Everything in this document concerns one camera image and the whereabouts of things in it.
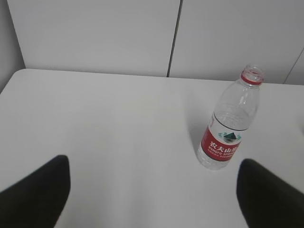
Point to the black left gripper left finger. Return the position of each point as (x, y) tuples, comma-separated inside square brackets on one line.
[(37, 200)]

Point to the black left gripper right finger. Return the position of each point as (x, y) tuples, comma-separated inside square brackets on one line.
[(265, 200)]

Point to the clear red-label water bottle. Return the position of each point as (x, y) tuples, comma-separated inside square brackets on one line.
[(231, 118)]

